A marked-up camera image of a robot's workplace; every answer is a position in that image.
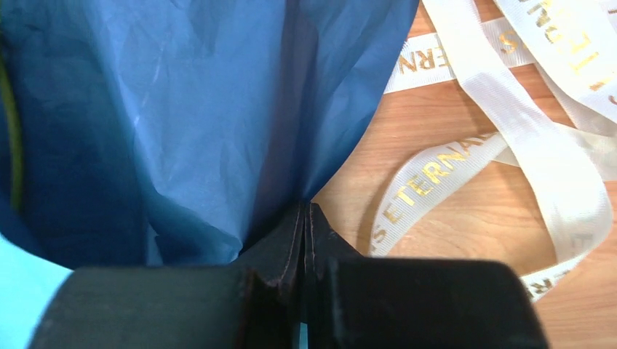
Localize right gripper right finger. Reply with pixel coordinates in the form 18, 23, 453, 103
304, 204, 549, 348

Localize blue wrapping paper sheet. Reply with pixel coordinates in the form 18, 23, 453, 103
0, 0, 421, 349

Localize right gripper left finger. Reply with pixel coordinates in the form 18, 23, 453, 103
31, 204, 306, 348

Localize cream ribbon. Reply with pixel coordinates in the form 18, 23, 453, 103
369, 1, 613, 302

